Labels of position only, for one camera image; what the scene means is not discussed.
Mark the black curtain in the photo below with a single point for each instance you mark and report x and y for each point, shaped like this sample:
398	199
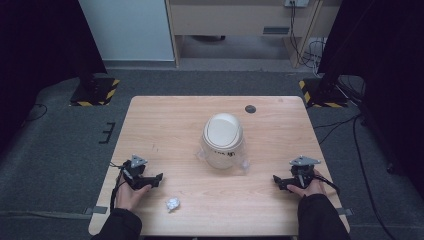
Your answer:
40	50
383	50

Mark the white panel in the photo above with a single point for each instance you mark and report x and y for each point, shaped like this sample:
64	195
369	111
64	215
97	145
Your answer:
126	30

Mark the dark round table grommet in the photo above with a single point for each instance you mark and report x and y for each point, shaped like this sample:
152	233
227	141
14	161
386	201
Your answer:
250	109

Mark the light wooden desk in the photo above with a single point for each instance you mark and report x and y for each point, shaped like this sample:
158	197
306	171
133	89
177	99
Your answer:
233	20

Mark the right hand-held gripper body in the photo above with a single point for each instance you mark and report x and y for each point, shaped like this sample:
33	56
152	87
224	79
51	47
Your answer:
302	171

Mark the person's right hand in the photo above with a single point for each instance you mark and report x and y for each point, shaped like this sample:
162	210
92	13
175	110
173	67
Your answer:
313	188

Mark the white paper ball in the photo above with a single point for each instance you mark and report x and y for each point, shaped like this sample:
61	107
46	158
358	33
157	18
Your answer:
173	203

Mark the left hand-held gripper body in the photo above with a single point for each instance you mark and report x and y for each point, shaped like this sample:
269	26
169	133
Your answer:
136	170

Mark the person's left hand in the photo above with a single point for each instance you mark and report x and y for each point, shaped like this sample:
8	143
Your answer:
128	196

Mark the grey power strip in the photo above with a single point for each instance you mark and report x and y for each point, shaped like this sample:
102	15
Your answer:
296	2

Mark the hazard-striped black stand base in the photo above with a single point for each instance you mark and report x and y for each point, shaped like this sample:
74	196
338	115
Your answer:
95	91
321	95

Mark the grey table bracket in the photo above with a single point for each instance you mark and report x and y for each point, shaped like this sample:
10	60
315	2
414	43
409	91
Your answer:
96	210
345	211

